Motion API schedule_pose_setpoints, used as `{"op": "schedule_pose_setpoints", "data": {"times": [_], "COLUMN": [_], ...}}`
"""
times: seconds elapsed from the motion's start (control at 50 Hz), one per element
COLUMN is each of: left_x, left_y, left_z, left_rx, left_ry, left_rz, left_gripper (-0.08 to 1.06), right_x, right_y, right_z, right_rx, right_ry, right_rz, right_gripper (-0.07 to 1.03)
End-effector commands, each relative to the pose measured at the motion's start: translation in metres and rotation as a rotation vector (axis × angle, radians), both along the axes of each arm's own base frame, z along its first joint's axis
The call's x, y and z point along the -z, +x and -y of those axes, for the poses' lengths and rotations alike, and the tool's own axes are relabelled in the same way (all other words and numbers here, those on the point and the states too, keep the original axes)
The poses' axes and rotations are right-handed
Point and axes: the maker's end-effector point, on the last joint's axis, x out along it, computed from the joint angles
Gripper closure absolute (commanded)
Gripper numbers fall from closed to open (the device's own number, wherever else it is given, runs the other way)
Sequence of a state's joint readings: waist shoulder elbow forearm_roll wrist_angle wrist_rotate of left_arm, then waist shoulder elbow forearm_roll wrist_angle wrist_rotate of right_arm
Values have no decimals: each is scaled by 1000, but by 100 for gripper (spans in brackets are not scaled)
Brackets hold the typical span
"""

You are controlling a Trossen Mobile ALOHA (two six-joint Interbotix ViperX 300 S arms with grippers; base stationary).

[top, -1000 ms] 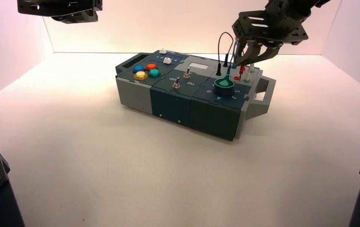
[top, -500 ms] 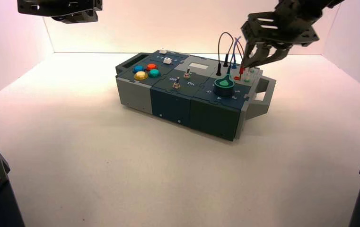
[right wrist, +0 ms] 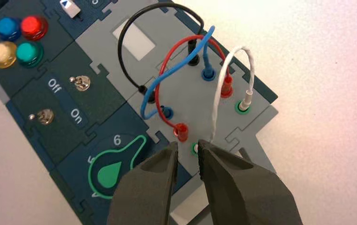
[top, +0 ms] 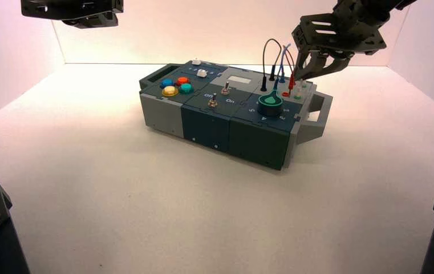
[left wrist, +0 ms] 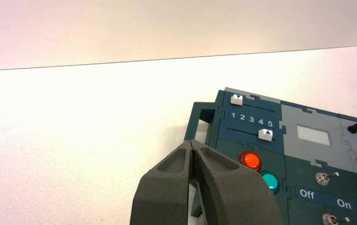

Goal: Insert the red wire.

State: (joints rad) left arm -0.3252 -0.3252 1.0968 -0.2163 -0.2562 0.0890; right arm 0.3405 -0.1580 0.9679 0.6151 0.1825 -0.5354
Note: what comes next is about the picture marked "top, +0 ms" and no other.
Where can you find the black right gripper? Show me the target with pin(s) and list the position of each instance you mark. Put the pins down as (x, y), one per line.
(341, 38)

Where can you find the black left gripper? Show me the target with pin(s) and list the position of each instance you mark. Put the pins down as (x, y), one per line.
(69, 7)

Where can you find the green rotary knob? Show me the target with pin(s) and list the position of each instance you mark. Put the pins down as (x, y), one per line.
(270, 106)

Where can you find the white rectangular display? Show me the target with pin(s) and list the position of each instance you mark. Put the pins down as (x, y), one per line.
(239, 79)

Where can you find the blue round push button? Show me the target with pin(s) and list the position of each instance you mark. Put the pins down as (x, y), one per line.
(167, 83)

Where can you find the yellow round push button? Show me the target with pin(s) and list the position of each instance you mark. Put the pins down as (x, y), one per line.
(170, 91)

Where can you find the red round push button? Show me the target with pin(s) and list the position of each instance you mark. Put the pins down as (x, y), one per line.
(182, 80)

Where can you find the teal round push button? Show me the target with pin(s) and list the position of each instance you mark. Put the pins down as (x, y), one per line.
(186, 88)

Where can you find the grey and teal task box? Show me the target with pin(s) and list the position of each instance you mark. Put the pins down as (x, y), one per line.
(205, 125)

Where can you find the metal toggle switch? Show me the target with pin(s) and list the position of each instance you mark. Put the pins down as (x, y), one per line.
(212, 102)
(225, 90)

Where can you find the small white rocker switch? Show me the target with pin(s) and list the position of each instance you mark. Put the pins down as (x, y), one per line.
(196, 62)
(201, 73)

